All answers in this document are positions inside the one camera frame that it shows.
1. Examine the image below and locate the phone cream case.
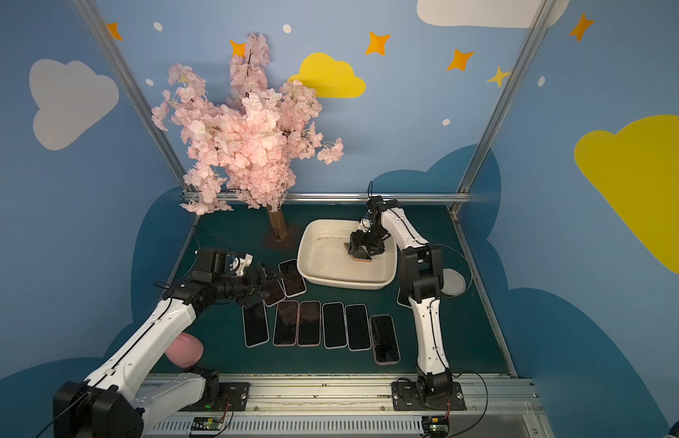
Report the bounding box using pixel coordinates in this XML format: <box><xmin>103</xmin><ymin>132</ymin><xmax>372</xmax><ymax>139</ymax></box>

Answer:
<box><xmin>278</xmin><ymin>259</ymin><xmax>308</xmax><ymax>299</ymax></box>

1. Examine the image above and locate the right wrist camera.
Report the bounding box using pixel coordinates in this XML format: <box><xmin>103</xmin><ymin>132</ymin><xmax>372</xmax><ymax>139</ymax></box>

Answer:
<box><xmin>359</xmin><ymin>218</ymin><xmax>372</xmax><ymax>231</ymax></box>

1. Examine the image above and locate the circuit board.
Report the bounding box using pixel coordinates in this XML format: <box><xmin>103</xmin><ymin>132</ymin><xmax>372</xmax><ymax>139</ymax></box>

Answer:
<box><xmin>421</xmin><ymin>416</ymin><xmax>450</xmax><ymax>438</ymax></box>
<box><xmin>190</xmin><ymin>417</ymin><xmax>224</xmax><ymax>434</ymax></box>

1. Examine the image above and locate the white round lid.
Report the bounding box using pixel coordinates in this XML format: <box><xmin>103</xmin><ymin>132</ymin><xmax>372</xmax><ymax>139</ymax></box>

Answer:
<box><xmin>441</xmin><ymin>268</ymin><xmax>467</xmax><ymax>297</ymax></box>

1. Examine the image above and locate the pink spray bottle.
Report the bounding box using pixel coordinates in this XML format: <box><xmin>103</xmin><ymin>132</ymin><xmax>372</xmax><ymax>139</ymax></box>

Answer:
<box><xmin>165</xmin><ymin>333</ymin><xmax>204</xmax><ymax>369</ymax></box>

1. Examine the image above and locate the phone grey case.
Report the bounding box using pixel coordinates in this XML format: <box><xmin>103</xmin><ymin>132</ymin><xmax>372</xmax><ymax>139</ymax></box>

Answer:
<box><xmin>262</xmin><ymin>266</ymin><xmax>286</xmax><ymax>308</ymax></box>

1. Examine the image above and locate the phone pale blue case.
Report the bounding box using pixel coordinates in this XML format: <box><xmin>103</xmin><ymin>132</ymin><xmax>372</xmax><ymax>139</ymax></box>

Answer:
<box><xmin>344</xmin><ymin>243</ymin><xmax>372</xmax><ymax>263</ymax></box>

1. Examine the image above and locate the pink cherry blossom tree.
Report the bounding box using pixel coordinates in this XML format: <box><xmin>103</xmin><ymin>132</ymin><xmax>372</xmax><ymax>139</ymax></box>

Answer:
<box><xmin>151</xmin><ymin>34</ymin><xmax>343</xmax><ymax>239</ymax></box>

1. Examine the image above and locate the right circuit board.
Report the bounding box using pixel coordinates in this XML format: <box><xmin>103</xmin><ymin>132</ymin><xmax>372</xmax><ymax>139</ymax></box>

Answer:
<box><xmin>421</xmin><ymin>416</ymin><xmax>450</xmax><ymax>438</ymax></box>

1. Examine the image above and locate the left circuit board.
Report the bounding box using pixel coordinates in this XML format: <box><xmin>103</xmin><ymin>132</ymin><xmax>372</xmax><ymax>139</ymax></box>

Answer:
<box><xmin>190</xmin><ymin>417</ymin><xmax>224</xmax><ymax>434</ymax></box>

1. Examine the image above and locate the phone salmon case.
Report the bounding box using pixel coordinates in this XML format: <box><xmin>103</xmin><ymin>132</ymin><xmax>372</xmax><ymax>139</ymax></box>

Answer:
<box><xmin>396</xmin><ymin>288</ymin><xmax>410</xmax><ymax>308</ymax></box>

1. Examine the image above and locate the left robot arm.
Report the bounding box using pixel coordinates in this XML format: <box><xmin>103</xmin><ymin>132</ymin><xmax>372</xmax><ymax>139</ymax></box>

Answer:
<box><xmin>49</xmin><ymin>248</ymin><xmax>282</xmax><ymax>437</ymax></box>

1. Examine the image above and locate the phone light pink case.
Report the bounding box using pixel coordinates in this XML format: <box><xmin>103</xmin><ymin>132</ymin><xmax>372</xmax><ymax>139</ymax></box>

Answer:
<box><xmin>369</xmin><ymin>314</ymin><xmax>401</xmax><ymax>366</ymax></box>

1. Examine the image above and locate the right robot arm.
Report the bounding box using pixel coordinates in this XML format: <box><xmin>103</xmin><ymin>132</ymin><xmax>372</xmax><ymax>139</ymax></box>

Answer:
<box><xmin>346</xmin><ymin>195</ymin><xmax>452</xmax><ymax>402</ymax></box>

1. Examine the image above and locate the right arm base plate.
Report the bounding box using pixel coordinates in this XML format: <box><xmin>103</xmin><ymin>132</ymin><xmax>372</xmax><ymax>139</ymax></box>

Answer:
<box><xmin>390</xmin><ymin>378</ymin><xmax>467</xmax><ymax>412</ymax></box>

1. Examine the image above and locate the phone white case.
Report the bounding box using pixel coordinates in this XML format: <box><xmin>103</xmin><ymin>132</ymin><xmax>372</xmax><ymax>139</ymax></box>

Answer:
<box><xmin>345</xmin><ymin>304</ymin><xmax>371</xmax><ymax>351</ymax></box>

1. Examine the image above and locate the phone rose case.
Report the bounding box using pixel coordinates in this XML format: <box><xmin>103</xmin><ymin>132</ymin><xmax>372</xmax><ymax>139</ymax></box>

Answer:
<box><xmin>273</xmin><ymin>300</ymin><xmax>299</xmax><ymax>347</ymax></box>

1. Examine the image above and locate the white plastic storage box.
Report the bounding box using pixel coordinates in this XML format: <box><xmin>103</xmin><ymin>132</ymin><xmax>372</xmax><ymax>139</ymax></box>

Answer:
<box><xmin>297</xmin><ymin>219</ymin><xmax>398</xmax><ymax>290</ymax></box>

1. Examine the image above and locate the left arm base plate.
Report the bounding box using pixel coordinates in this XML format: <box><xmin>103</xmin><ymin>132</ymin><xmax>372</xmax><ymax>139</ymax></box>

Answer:
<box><xmin>186</xmin><ymin>383</ymin><xmax>250</xmax><ymax>412</ymax></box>

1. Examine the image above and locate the phone coral case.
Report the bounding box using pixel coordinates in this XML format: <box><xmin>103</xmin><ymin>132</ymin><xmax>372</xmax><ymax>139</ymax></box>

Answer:
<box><xmin>297</xmin><ymin>301</ymin><xmax>322</xmax><ymax>347</ymax></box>

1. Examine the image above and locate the brown tree base plate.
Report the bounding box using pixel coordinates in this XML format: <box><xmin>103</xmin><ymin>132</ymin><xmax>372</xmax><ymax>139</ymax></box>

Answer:
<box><xmin>261</xmin><ymin>224</ymin><xmax>303</xmax><ymax>253</ymax></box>

